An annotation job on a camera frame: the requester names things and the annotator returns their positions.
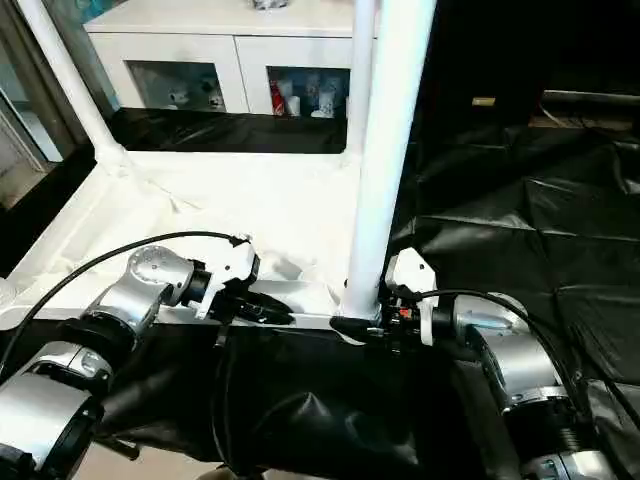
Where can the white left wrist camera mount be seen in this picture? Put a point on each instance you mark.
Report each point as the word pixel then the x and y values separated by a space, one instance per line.
pixel 235 265

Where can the white plastic table leg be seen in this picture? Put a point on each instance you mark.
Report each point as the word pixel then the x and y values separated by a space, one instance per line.
pixel 385 150
pixel 70 75
pixel 361 75

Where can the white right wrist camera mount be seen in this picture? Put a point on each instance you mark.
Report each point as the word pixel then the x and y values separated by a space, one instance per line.
pixel 410 270

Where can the black speaker with gold label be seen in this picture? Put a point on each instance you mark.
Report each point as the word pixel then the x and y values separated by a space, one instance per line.
pixel 500 50

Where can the white plastic table top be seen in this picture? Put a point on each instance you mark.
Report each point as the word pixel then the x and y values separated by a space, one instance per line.
pixel 225 210

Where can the black folding table frame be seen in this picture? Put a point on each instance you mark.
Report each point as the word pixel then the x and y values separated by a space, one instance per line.
pixel 125 450

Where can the dark low bench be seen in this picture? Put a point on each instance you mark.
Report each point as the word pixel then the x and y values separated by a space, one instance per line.
pixel 590 97

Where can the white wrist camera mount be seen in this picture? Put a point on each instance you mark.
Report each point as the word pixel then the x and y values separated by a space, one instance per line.
pixel 235 265
pixel 410 270

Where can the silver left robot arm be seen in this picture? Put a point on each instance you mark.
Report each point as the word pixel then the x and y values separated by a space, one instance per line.
pixel 150 265

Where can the clear glass jar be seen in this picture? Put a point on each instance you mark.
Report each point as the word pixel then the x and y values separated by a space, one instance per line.
pixel 270 4

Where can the white glass-door cabinet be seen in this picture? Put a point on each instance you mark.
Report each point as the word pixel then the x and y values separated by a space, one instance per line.
pixel 225 45

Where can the black mat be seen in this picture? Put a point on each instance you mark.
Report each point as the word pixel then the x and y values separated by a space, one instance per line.
pixel 525 200

